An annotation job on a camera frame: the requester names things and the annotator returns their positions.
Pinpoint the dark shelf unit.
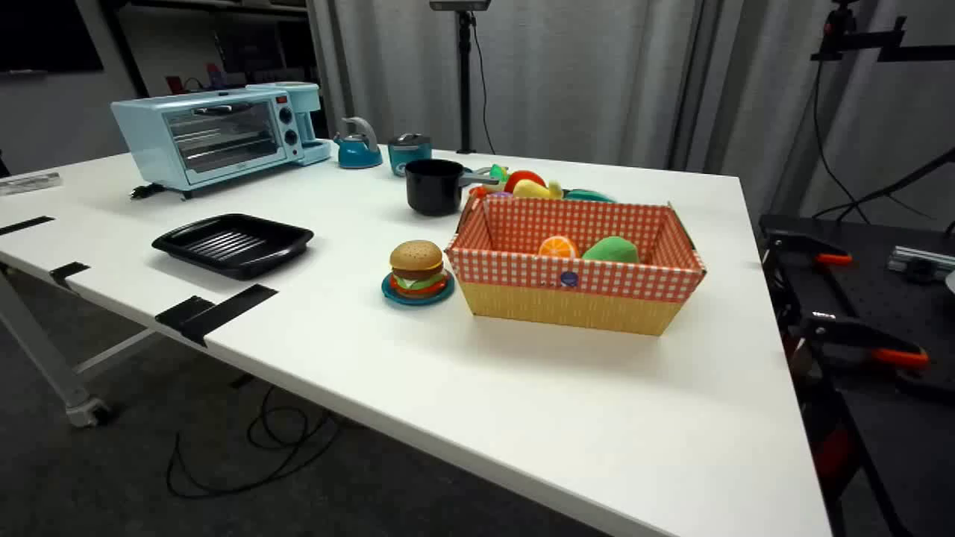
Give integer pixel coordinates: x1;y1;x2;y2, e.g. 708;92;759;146
98;0;325;100

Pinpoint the teal toy kettle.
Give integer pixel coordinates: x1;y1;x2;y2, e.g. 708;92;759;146
331;115;386;174

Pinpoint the light blue toaster oven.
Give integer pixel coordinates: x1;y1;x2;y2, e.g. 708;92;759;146
108;80;335;198

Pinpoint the yellow banana plush toy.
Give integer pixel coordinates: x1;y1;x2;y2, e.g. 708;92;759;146
510;176;567;203

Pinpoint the red tomato plush toy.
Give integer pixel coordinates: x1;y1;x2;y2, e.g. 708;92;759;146
501;167;549;198

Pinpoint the small black tape strip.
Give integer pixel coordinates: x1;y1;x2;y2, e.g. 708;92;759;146
0;213;58;240
47;261;94;288

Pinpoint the black tripod stand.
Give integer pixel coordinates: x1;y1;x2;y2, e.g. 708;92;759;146
428;0;496;159

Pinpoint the orange handled black clamp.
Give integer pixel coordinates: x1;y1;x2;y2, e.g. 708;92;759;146
762;226;858;279
793;311;934;376

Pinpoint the clear plastic item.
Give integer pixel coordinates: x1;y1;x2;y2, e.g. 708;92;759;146
0;170;65;200

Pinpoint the green pear plush toy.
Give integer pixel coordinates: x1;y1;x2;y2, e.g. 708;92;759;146
578;234;643;265

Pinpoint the black side table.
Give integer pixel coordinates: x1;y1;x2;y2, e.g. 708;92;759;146
759;213;955;537

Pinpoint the toy burger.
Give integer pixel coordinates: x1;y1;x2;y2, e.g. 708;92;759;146
386;235;447;298

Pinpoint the teal pot with lid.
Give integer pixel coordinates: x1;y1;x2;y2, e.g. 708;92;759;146
386;128;437;179

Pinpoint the black floor cable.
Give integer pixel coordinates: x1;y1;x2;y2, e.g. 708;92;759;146
161;382;346;502

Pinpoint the red checkered cardboard box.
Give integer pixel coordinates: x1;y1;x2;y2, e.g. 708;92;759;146
441;194;711;341

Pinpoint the small teal plate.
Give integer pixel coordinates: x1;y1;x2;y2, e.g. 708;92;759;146
380;270;459;311

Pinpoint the orange fruit plush toy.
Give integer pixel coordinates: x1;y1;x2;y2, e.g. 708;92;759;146
538;234;581;264

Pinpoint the black baking tray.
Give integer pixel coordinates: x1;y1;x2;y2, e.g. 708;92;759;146
149;210;316;283

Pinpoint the grey device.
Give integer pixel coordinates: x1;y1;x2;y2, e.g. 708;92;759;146
886;241;955;288

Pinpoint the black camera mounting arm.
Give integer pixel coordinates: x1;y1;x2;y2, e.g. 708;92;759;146
810;0;955;67

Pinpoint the large black tape strip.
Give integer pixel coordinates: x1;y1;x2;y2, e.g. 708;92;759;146
155;282;282;350

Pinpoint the black toy pot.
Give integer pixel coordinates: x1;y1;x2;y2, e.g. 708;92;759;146
402;155;471;220

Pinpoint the white table leg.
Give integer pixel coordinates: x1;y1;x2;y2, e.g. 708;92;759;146
0;265;161;431

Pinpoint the dark wall screen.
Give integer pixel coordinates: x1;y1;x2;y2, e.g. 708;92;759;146
0;0;104;76

